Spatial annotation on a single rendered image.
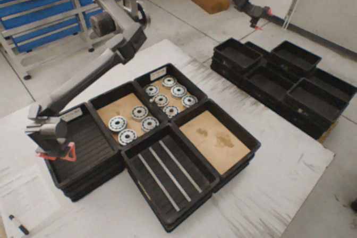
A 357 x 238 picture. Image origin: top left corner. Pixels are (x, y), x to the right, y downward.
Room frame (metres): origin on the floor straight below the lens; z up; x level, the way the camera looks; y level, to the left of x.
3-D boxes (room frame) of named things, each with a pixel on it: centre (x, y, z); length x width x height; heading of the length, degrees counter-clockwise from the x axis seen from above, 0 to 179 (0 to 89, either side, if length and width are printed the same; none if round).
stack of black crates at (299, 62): (1.83, -1.12, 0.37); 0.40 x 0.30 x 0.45; 45
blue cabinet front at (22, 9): (2.18, 1.51, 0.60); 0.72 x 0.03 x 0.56; 135
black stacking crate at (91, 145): (0.57, 0.52, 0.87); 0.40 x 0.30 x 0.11; 40
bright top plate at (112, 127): (0.72, 0.34, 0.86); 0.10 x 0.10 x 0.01
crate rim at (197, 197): (0.46, 0.03, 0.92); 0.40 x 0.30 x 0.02; 40
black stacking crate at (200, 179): (0.46, 0.03, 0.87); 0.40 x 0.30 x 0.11; 40
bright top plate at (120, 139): (0.64, 0.27, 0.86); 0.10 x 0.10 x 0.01
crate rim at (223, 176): (0.66, -0.20, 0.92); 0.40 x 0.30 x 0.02; 40
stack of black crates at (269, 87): (1.55, -0.84, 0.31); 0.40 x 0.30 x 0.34; 45
